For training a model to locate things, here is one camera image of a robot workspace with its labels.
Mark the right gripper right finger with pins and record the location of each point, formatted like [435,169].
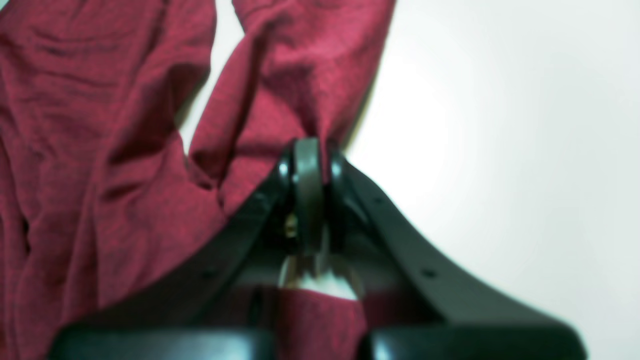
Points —
[417,303]

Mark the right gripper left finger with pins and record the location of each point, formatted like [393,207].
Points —
[220,304]

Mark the dark red t-shirt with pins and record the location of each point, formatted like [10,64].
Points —
[98,195]

